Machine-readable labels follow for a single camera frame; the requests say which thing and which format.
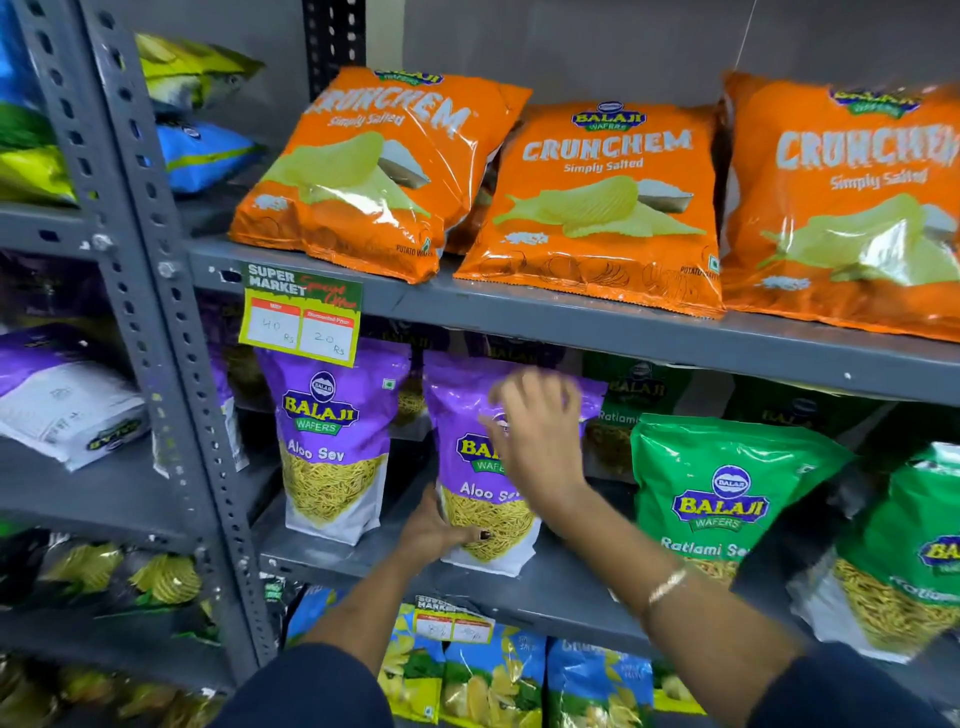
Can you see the person's left hand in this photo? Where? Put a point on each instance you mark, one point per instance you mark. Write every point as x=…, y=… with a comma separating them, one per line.
x=424, y=534

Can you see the dark blue right sleeve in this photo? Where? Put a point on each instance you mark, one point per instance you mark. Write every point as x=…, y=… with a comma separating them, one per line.
x=840, y=694

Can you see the dark blue left sleeve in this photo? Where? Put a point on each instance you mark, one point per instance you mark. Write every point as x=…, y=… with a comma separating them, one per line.
x=307, y=694

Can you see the grey metal shelf rack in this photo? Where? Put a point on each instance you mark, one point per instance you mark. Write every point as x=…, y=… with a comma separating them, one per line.
x=525, y=309
x=56, y=101

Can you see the row of yellow wafer packets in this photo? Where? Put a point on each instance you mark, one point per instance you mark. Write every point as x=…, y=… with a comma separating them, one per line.
x=97, y=690

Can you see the person's left thumb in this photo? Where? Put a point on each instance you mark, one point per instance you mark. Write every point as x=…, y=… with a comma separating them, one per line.
x=469, y=535

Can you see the dark blue sleeve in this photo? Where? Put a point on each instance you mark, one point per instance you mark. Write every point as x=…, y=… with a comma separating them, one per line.
x=307, y=694
x=840, y=694

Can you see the person's right forearm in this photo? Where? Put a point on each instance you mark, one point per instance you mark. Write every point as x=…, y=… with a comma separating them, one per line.
x=660, y=600

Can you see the small white price tag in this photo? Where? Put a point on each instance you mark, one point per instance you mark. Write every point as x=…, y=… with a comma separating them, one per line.
x=454, y=622

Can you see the orange chips packet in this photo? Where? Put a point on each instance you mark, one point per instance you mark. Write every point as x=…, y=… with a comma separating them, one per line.
x=847, y=217
x=600, y=217
x=375, y=165

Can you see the yellow green price tag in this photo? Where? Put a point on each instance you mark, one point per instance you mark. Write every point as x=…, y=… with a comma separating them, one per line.
x=300, y=319

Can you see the yellow green chips packet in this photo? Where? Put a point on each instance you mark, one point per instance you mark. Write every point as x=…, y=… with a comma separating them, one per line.
x=34, y=172
x=187, y=71

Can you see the person's right hand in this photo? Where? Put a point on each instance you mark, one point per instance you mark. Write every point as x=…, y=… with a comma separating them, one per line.
x=540, y=450

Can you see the clear yellow wafer packet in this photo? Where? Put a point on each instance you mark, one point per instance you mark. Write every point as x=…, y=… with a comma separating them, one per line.
x=82, y=566
x=166, y=579

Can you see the purple white snack packet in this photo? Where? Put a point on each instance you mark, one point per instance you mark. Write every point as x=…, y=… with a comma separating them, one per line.
x=67, y=405

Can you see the green snack packet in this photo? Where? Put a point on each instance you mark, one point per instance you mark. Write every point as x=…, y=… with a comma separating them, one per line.
x=795, y=409
x=637, y=397
x=720, y=487
x=900, y=562

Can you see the person's left forearm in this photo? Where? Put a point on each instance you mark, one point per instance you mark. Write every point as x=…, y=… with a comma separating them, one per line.
x=367, y=607

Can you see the person's right fingers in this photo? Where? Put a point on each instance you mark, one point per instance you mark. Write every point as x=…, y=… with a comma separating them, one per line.
x=536, y=394

